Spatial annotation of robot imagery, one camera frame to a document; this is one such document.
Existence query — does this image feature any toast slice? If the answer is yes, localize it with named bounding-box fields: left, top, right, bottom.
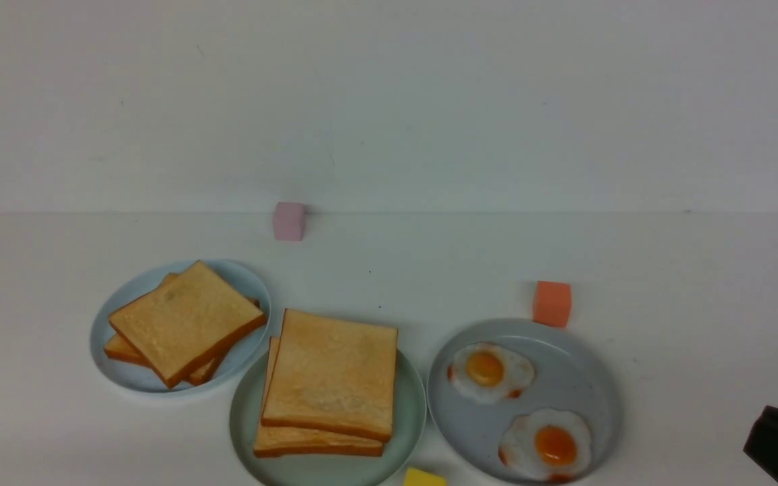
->
left=261, top=308, right=398, bottom=443
left=108, top=261, right=268, bottom=389
left=253, top=336, right=386, bottom=458
left=101, top=261, right=271, bottom=389

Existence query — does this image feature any front fried egg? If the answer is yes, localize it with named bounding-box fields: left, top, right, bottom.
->
left=497, top=407, right=593, bottom=483

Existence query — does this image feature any fried egg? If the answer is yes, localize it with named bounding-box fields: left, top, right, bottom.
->
left=446, top=342, right=537, bottom=405
left=497, top=407, right=593, bottom=483

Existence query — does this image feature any grey egg plate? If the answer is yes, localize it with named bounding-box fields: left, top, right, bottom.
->
left=427, top=318, right=623, bottom=485

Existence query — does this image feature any orange foam cube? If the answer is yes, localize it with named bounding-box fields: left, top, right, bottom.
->
left=531, top=281, right=573, bottom=329

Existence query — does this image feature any back fried egg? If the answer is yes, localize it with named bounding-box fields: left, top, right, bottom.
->
left=446, top=342, right=537, bottom=405

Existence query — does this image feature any yellow foam cube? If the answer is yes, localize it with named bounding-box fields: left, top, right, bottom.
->
left=403, top=467, right=448, bottom=486

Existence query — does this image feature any mint green plate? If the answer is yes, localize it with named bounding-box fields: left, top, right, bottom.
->
left=229, top=352, right=428, bottom=485

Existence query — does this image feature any pink foam cube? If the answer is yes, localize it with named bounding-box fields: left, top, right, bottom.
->
left=272, top=202, right=307, bottom=241

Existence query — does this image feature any light blue bread plate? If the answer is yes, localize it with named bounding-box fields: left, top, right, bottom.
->
left=89, top=259, right=273, bottom=394

